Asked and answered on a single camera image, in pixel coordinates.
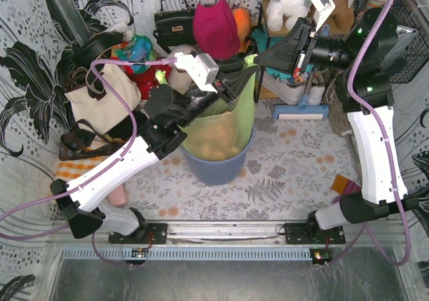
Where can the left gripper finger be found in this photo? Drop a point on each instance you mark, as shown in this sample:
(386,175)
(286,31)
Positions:
(235,82)
(231,67)

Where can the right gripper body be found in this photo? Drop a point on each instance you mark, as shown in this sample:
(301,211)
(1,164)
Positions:
(304,51)

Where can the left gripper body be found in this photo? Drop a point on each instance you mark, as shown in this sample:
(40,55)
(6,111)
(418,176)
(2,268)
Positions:
(222,88)

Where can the green trash bag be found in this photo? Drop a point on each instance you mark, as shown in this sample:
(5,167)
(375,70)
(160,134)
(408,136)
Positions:
(223,131)

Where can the blue floor mop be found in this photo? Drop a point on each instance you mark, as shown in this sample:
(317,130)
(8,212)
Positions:
(302,110)

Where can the blue trash bin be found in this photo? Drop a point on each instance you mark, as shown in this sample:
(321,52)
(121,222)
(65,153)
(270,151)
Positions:
(220,172)

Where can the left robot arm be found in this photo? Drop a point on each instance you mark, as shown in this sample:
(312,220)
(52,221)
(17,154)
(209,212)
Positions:
(82,200)

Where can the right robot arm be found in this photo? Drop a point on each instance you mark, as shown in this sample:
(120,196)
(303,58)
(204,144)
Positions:
(365,93)

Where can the magenta cloth bag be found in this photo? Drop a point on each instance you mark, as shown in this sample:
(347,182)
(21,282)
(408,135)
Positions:
(215,30)

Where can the colourful printed bag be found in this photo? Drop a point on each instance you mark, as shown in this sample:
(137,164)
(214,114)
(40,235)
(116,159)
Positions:
(137,49)

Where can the cream canvas tote bag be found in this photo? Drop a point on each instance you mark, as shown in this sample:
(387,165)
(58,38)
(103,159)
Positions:
(107,112)

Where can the brown patterned bag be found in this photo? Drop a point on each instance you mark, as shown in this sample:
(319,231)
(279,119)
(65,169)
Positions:
(84,142)

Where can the cream fluffy plush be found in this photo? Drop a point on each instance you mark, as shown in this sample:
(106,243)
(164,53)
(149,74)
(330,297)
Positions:
(180,79)

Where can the wooden shelf rack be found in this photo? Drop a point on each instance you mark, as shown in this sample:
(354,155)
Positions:
(351,42)

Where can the teal folded cloth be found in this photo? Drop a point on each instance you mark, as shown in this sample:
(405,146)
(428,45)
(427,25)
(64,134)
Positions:
(261,37)

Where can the brown teddy bear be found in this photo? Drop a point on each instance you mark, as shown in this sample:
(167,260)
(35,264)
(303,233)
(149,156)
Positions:
(342,18)

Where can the white sneakers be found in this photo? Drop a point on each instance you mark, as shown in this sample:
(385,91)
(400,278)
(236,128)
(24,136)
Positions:
(291,95)

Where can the orange plush toy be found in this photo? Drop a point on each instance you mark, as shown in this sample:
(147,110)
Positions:
(243,21)

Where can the white husky plush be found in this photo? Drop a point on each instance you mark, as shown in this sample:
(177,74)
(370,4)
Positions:
(285,13)

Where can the red cloth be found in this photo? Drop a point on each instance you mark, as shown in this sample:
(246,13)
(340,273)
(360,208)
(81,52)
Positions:
(147,80)

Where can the black leather handbag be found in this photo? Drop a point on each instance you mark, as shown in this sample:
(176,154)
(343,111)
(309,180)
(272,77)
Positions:
(174,28)

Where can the silver foil pouch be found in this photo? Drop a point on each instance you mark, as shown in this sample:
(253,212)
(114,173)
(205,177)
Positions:
(405,37)

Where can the black hat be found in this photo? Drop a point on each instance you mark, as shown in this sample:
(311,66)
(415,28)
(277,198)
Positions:
(85,54)

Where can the pink cylinder toy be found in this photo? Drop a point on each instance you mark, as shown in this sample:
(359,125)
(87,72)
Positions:
(118,196)

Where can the purple orange toy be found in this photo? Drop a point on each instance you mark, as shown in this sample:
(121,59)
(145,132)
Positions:
(343,186)

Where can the orange checkered cloth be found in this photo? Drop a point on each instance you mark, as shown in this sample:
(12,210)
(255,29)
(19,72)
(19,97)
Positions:
(69,170)

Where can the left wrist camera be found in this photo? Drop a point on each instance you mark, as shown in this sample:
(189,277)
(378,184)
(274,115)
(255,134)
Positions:
(201,68)

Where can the black wire basket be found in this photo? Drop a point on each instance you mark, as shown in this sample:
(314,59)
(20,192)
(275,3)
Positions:
(402,70)

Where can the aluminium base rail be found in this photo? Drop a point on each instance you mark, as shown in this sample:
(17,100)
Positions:
(246,233)

